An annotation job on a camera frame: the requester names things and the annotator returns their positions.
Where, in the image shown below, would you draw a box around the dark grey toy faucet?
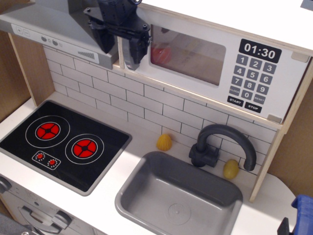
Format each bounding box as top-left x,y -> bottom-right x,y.
188,124 -> 257,172

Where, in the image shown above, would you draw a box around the wooden microwave cabinet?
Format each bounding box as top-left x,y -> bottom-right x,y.
113,0 -> 313,202

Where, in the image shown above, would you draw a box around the black toy stovetop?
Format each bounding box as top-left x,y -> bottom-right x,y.
0,100 -> 132,196

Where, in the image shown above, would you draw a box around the white toy microwave door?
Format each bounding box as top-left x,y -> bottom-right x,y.
119,2 -> 312,123

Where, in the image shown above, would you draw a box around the black clamp object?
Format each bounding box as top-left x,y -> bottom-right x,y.
277,217 -> 290,235

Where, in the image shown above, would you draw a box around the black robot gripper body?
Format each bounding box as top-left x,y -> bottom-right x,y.
84,0 -> 151,45

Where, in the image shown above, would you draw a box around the red toy food in microwave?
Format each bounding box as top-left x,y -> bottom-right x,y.
151,47 -> 172,64

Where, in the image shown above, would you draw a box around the grey range hood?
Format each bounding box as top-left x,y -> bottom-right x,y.
0,0 -> 118,70

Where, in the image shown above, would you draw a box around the grey toy oven door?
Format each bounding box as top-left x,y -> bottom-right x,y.
0,176 -> 96,235

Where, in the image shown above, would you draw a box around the grey fabric object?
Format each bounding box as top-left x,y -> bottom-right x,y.
0,214 -> 32,235

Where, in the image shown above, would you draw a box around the grey microwave door handle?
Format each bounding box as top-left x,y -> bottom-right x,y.
122,38 -> 139,71

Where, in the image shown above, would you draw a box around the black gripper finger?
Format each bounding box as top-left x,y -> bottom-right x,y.
129,38 -> 148,64
91,28 -> 115,53

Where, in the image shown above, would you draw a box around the blue plastic object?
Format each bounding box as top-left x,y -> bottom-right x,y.
291,194 -> 313,235

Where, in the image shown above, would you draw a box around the yellow ridged toy lemon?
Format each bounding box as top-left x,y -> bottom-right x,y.
156,134 -> 172,151

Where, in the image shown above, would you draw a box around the yellow smooth toy potato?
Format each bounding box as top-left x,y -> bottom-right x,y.
223,159 -> 239,180

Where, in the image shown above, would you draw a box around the grey oven knob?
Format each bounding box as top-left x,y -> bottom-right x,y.
0,176 -> 12,194

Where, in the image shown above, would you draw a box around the grey plastic sink basin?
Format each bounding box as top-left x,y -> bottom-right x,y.
115,152 -> 243,235

